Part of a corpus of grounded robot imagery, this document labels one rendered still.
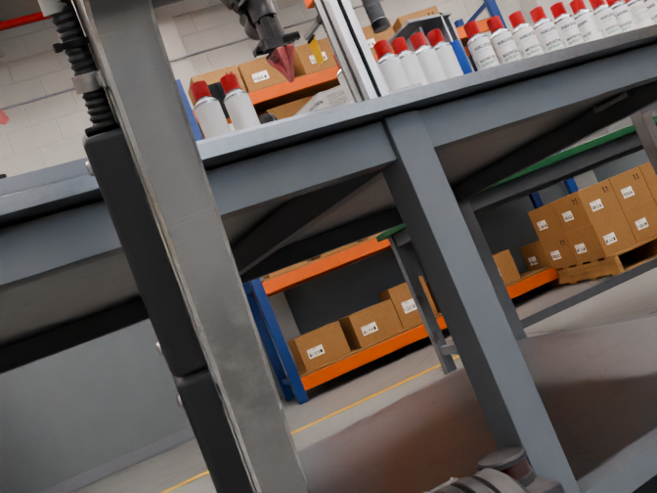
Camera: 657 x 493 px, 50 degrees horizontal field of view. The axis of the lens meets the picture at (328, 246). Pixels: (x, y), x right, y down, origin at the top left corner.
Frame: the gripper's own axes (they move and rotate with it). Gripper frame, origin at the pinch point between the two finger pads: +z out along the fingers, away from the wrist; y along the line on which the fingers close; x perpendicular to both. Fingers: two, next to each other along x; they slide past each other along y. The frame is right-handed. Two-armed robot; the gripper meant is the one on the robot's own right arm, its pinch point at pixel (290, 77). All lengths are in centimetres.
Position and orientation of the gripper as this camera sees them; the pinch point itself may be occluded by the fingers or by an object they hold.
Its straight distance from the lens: 163.8
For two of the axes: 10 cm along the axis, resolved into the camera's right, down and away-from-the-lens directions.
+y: -8.3, 3.3, -4.5
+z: 3.9, 9.2, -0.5
